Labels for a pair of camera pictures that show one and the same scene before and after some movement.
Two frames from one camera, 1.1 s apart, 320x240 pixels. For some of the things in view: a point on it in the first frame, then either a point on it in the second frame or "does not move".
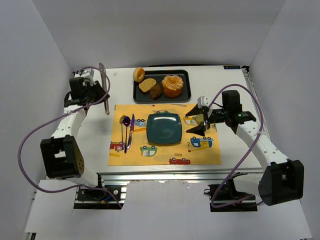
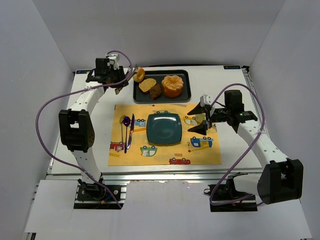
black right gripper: (206, 118) does not move
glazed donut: (138, 74) does not move
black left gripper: (100, 89) -> (124, 79)
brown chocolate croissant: (155, 92) does not move
